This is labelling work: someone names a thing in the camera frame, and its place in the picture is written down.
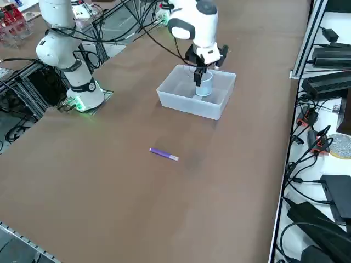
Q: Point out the flat black box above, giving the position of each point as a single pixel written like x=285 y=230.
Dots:
x=340 y=197

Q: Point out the black flange bracket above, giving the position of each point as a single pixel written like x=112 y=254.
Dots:
x=224 y=54

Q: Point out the round grey disc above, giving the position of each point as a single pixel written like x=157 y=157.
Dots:
x=341 y=146

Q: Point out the blue pencil holder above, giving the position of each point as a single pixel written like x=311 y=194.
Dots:
x=204 y=89

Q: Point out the clear plastic box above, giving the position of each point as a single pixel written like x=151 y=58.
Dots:
x=192 y=109

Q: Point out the acrylic rack with red items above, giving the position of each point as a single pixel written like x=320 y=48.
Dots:
x=13 y=24

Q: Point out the orange black connector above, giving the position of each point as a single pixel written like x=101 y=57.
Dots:
x=308 y=116
x=318 y=143

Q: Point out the aluminium support frame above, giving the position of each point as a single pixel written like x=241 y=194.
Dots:
x=16 y=79

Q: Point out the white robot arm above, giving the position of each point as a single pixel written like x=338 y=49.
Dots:
x=165 y=15
x=74 y=85

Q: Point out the large black power brick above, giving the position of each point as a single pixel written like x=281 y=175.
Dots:
x=315 y=219

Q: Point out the purple marker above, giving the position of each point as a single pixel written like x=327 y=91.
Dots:
x=161 y=153

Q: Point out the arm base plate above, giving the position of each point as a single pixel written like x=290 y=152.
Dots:
x=108 y=94

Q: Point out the small black power adapter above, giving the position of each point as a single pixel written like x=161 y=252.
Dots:
x=330 y=34

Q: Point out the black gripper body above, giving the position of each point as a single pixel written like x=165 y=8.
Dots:
x=203 y=66

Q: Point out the tall aluminium profile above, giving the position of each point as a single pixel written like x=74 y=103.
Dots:
x=304 y=54

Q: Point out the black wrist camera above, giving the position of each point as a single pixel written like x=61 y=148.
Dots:
x=193 y=54

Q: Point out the ridged aluminium rail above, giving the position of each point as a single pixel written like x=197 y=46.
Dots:
x=22 y=238

